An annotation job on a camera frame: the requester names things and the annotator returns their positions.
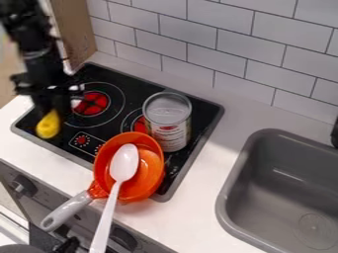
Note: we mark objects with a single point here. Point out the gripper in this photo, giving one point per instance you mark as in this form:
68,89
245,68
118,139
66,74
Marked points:
41,86

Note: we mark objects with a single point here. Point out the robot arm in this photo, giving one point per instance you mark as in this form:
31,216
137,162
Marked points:
31,36

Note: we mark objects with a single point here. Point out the silver can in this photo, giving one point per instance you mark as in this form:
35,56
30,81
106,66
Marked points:
168,122

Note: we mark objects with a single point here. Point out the toy stove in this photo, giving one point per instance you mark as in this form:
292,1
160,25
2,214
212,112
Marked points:
119,108

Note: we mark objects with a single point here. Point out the white spoon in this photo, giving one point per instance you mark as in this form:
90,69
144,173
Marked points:
118,178

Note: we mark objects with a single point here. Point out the toy sink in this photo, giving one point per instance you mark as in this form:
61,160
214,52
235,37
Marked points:
286,197

